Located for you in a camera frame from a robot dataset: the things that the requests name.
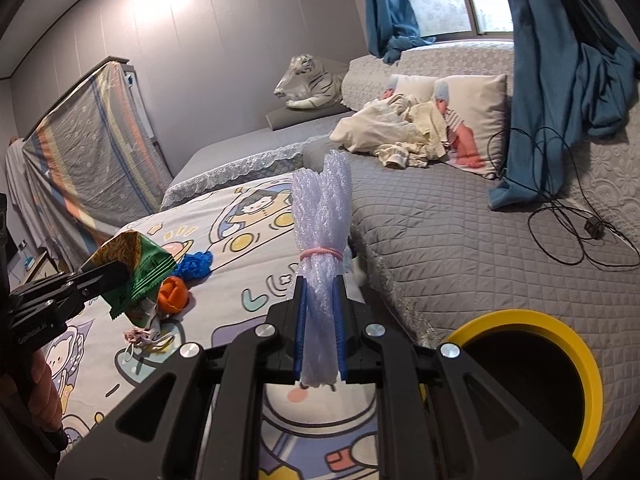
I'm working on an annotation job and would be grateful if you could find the green snack bag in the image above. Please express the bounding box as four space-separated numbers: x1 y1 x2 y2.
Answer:
80 230 176 328

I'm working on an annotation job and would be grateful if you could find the grey quilted bed cover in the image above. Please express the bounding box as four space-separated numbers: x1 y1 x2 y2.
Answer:
301 39 640 476

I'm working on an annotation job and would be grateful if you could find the blue curtain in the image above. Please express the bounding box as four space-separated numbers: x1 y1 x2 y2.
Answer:
364 0 436 65
489 0 639 209

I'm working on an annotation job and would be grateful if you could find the white tiger plush toy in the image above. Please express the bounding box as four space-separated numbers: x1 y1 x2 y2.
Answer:
273 54 343 110

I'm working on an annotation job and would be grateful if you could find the grey lace trimmed mattress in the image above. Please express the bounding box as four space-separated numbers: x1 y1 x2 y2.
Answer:
160 112 350 210

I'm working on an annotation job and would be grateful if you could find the baby print pillow right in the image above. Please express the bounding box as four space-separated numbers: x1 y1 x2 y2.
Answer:
433 74 508 179

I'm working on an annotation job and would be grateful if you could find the grey bolster pillow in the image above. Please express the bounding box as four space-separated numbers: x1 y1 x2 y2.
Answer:
266 103 350 131

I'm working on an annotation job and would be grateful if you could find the yellow rimmed trash bin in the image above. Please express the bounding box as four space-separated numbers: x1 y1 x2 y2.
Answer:
440 309 604 466

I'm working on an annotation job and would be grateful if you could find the black charging cable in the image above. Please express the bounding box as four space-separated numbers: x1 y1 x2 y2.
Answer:
487 127 640 269

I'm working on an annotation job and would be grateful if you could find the blue curtain right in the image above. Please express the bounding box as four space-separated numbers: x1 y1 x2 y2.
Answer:
489 0 639 209

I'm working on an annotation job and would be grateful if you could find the cartoon printed bed sheet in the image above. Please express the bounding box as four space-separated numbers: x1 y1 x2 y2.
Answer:
44 174 378 479

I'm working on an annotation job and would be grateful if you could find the baby print pillow left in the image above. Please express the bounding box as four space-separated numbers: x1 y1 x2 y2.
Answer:
382 74 437 102

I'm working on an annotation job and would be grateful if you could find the white foam net bundle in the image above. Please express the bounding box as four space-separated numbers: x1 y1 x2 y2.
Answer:
292 151 352 388

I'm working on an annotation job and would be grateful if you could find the orange snack wrapper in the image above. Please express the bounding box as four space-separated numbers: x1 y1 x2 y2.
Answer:
156 275 189 315

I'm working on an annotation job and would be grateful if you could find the left hand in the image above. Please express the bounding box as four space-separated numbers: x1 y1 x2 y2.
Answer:
1 350 62 432

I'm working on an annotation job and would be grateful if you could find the blue crumpled glove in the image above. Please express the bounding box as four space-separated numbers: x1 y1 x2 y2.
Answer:
172 252 214 283

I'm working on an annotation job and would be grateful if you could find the baby print pillow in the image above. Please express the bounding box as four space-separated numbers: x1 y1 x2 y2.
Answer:
433 74 508 179
382 74 437 102

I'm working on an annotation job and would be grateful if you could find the pink hair tie scrap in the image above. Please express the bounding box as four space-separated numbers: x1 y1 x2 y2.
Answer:
124 327 175 358

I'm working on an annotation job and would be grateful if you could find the cream crumpled blanket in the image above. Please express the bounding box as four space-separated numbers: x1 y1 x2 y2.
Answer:
330 93 448 169

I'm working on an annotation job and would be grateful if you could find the blue curtain left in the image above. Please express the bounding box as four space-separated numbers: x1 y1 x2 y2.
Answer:
364 0 436 65

